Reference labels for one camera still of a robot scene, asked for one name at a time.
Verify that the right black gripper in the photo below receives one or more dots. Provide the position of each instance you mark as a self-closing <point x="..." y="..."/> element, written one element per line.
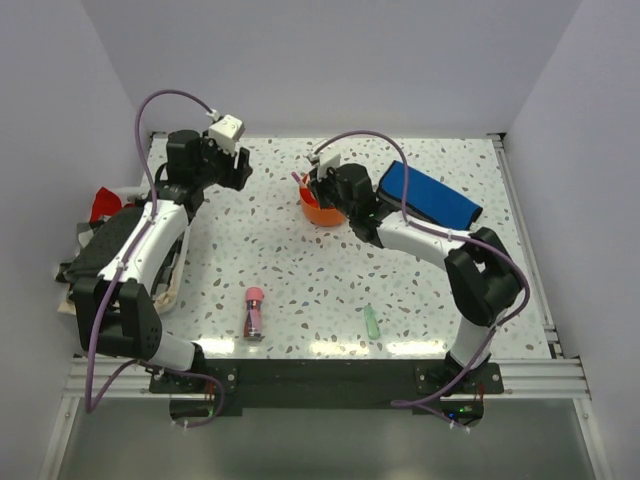
<point x="318" y="186"/>

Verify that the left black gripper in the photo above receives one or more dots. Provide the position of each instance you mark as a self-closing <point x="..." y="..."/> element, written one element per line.
<point x="235" y="178"/>

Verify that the orange round organizer container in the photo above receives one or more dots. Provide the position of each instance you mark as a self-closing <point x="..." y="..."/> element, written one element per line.
<point x="324" y="217"/>

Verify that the pink capped glitter tube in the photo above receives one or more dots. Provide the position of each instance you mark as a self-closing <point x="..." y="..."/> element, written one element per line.
<point x="253" y="327"/>

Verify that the green correction tape pen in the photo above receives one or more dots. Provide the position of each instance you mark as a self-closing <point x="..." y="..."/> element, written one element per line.
<point x="371" y="322"/>

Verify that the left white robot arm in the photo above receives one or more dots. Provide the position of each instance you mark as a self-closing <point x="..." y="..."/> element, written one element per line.
<point x="115" y="312"/>

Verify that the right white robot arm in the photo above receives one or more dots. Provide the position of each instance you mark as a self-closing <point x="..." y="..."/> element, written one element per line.
<point x="483" y="279"/>

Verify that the blue black pencil pouch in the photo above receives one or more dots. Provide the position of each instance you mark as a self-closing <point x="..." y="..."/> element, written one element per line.
<point x="428" y="199"/>

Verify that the pile of folded cloths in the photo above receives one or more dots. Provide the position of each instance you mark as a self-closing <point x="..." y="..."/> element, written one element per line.
<point x="157" y="261"/>

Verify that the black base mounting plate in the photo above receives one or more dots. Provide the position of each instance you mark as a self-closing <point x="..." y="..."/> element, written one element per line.
<point x="355" y="384"/>

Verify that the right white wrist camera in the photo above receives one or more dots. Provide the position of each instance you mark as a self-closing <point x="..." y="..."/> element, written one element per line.
<point x="324" y="161"/>

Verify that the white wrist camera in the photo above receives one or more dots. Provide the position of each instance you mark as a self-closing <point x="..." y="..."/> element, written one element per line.
<point x="226" y="132"/>
<point x="324" y="161"/>

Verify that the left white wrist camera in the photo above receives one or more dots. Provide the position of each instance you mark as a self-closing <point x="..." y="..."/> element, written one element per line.
<point x="226" y="132"/>

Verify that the aluminium frame rail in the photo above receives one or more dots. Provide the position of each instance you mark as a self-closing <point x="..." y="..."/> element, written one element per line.
<point x="132" y="382"/>

